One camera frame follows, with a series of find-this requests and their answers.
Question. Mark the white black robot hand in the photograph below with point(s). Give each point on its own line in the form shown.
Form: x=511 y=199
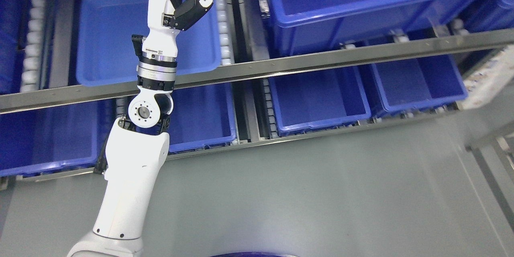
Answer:
x=166 y=19

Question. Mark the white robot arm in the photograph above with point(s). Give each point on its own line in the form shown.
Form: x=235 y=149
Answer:
x=136 y=149

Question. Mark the grey desk edge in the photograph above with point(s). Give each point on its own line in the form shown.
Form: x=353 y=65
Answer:
x=504 y=132

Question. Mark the blue tray upper middle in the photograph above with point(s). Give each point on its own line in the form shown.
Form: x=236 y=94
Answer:
x=106 y=54

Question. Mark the blue bin lower middle left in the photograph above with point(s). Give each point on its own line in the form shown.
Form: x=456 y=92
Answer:
x=203 y=117

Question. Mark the blue bin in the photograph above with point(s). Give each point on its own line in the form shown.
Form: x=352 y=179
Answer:
x=54 y=139
x=203 y=117
x=317 y=100
x=310 y=26
x=398 y=87

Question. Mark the blue bin upper right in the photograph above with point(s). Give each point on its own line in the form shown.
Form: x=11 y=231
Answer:
x=310 y=26

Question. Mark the blue bin lower far left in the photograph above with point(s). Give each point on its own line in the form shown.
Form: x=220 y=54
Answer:
x=54 y=139

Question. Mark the blue bin lower middle right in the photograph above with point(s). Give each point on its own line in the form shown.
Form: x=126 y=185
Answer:
x=317 y=100

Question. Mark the blue bin lower far right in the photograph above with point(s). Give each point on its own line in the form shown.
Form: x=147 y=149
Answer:
x=398 y=87

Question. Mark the white labelled paper sheet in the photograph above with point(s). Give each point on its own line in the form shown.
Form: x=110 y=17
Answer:
x=485 y=74

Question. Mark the metal shelf front rail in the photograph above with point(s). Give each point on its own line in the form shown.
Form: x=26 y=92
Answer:
x=40 y=99

